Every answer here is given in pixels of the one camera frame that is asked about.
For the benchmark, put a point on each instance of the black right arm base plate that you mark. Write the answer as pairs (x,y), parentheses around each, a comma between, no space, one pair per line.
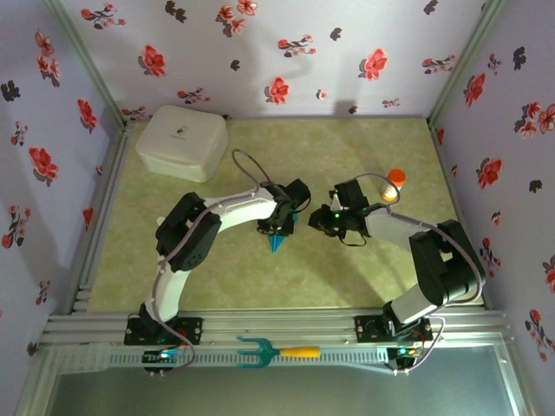
(366,329)

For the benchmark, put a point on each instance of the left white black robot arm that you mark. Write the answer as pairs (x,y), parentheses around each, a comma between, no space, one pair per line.
(188,238)

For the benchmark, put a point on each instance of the aluminium corner post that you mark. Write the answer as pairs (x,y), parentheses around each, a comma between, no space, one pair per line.
(466,56)
(85,56)

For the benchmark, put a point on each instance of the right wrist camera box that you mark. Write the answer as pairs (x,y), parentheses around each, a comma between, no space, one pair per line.
(337,203)

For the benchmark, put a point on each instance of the aluminium side rail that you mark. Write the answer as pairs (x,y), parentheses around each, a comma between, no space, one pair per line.
(112,173)

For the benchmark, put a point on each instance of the blue square paper sheet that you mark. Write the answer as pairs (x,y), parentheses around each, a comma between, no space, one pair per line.
(276,243)

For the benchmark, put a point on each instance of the white plastic lidded box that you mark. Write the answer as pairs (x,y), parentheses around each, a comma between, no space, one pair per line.
(182,141)

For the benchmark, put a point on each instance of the aluminium frame rail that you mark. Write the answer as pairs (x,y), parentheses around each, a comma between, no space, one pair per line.
(277,323)

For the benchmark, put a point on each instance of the orange capped small bottle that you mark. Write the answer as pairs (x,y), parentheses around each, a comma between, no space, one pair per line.
(393,184)

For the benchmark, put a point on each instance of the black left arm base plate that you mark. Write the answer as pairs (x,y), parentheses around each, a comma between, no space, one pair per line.
(191,327)

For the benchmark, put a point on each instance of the grey metal panel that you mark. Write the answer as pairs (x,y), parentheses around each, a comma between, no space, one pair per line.
(277,394)

